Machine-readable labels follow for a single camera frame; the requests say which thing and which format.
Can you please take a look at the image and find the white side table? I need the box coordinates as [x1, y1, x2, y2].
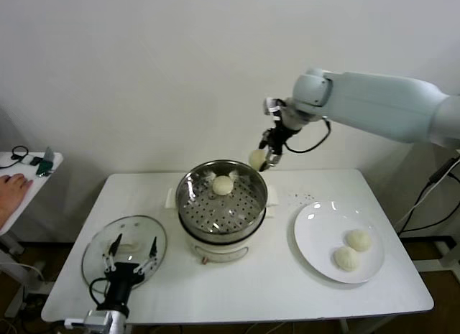
[434, 236, 460, 274]
[0, 151, 65, 256]

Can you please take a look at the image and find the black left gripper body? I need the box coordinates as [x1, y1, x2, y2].
[103, 262, 145, 310]

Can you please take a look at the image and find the round glass pot lid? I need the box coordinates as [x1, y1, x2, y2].
[81, 214, 169, 295]

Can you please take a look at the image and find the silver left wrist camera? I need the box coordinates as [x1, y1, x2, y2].
[64, 310, 113, 328]

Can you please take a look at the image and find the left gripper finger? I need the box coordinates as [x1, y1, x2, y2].
[134, 236, 159, 276]
[102, 233, 123, 274]

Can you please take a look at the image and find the white floor cable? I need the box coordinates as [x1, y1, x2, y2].
[0, 261, 46, 283]

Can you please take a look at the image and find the white steamed baozi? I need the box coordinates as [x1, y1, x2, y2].
[212, 175, 234, 198]
[331, 246, 362, 273]
[345, 228, 373, 252]
[248, 149, 267, 171]

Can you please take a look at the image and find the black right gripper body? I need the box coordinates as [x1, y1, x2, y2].
[267, 116, 301, 156]

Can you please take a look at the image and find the white round plate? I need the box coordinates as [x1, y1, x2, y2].
[293, 201, 386, 284]

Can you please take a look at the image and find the black looped cable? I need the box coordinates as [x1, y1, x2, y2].
[0, 145, 29, 170]

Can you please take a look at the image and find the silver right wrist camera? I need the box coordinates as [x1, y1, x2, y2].
[263, 96, 287, 116]

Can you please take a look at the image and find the green circuit board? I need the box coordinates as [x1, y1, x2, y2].
[34, 147, 55, 177]

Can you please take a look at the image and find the black power cable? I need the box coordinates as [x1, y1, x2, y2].
[393, 157, 460, 238]

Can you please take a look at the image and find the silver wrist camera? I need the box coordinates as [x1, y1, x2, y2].
[263, 96, 287, 116]
[64, 310, 113, 328]

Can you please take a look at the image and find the stainless steel steamer basket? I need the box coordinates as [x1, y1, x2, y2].
[164, 159, 280, 243]

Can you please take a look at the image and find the white electric cooker base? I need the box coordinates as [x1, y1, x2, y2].
[178, 206, 277, 266]

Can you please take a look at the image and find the white power cable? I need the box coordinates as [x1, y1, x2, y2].
[393, 164, 460, 229]

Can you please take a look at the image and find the bare person hand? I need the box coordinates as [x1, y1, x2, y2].
[0, 174, 35, 222]

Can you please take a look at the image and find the white work table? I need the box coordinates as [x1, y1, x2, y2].
[41, 168, 435, 326]

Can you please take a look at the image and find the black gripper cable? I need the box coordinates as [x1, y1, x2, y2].
[283, 117, 332, 154]
[88, 278, 111, 309]

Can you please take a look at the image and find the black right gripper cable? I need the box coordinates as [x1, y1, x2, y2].
[283, 117, 332, 154]

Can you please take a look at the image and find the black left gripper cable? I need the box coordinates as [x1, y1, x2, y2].
[88, 278, 111, 309]

